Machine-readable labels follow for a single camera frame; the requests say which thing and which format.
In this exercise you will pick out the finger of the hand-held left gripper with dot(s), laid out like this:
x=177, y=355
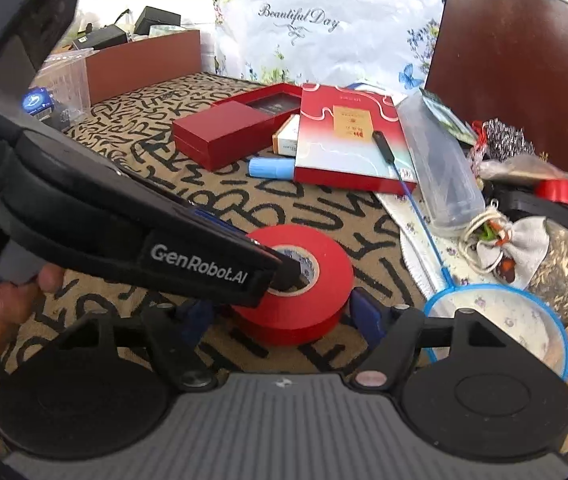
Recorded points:
x=219, y=220
x=291, y=272

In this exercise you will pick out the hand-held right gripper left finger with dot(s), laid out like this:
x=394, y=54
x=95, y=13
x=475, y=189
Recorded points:
x=198, y=320

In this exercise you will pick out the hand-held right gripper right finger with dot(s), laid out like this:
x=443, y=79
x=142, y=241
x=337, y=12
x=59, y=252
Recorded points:
x=363, y=317

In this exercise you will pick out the large red tape roll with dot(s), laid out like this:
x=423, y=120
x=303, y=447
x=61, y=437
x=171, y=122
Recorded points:
x=334, y=280

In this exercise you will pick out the red teal gift box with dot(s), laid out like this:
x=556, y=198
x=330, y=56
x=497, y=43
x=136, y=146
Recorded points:
x=324, y=160

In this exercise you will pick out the blue fish net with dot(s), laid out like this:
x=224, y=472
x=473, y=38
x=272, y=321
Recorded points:
x=383, y=147

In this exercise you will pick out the letter printed tablecloth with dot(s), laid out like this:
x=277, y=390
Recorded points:
x=314, y=210

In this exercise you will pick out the closed red box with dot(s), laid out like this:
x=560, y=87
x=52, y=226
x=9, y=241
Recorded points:
x=219, y=135

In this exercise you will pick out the white floral cloth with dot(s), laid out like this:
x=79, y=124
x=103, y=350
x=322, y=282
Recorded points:
x=413, y=240

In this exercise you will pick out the small white orange box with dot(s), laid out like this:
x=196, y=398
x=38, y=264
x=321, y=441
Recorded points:
x=286, y=137

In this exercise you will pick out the open red box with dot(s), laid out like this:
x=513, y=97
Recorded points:
x=274, y=102

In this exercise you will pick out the clear plastic container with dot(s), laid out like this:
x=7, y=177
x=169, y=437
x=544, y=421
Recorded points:
x=64, y=80

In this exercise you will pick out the brown cardboard box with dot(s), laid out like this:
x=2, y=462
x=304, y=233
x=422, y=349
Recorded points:
x=139, y=65

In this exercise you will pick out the clear plastic case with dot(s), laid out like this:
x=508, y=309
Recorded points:
x=443, y=180

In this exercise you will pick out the black box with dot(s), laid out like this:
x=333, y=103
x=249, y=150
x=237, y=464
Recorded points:
x=156, y=17
x=104, y=37

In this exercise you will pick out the white floral bag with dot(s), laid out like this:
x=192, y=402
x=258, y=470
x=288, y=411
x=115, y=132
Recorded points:
x=339, y=50

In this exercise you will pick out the clear plastic bag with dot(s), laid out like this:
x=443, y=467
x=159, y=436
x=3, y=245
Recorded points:
x=508, y=167

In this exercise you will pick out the green printed packet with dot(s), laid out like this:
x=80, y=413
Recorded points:
x=451, y=120

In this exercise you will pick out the silver tinsel ball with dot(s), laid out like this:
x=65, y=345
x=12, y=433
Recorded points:
x=506, y=137

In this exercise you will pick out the small red tape roll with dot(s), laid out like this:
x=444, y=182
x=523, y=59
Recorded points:
x=558, y=191

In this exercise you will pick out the dark brown wooden board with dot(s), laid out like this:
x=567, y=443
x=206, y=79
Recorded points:
x=513, y=50

